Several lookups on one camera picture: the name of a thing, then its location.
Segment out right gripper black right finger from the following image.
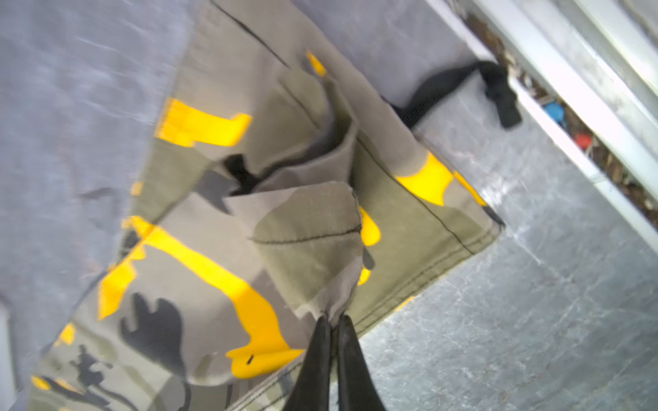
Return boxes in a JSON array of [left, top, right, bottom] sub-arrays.
[[338, 315, 386, 411]]

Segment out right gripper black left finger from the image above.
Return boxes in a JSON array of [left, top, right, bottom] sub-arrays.
[[283, 317, 332, 411]]

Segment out camouflage yellow green trousers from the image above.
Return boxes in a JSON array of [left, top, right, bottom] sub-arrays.
[[27, 1, 521, 410]]

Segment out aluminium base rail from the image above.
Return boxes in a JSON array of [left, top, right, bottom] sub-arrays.
[[427, 1, 657, 253]]

